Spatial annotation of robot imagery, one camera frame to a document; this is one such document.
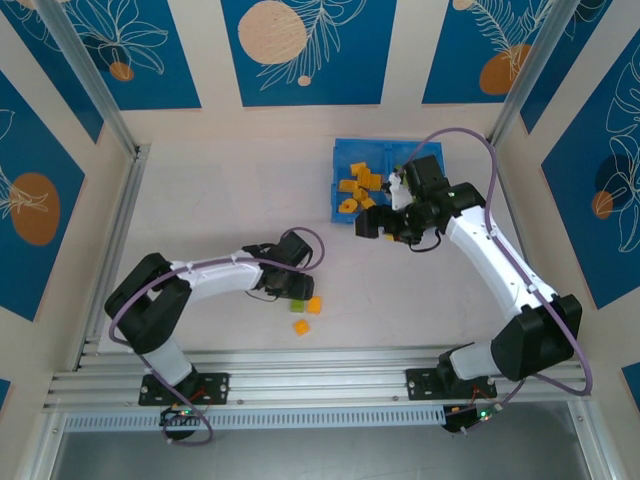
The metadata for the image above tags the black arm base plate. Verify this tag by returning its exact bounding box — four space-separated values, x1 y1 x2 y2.
405 367 498 401
138 372 231 406

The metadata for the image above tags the aluminium side rail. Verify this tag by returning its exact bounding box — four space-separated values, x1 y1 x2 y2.
487 142 561 361
74 144 154 374

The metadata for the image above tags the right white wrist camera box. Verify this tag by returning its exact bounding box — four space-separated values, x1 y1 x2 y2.
384 168 417 211

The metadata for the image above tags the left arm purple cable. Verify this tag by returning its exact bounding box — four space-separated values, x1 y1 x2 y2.
108 227 326 446

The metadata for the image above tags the small circuit board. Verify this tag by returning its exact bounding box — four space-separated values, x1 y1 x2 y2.
159 407 194 427
443 404 503 435

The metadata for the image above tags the wide aluminium base rail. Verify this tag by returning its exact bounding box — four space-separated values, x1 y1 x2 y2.
42 347 599 409

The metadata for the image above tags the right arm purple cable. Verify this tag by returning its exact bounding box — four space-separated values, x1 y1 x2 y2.
412 128 596 416

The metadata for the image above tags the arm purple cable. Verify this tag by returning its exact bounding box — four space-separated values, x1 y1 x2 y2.
108 227 326 446
412 128 596 416

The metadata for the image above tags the aluminium frame post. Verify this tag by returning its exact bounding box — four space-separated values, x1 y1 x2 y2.
34 0 144 159
487 0 586 151
567 399 614 480
27 409 69 480

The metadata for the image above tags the grey slotted cable duct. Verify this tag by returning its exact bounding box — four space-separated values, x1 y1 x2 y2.
62 405 449 432

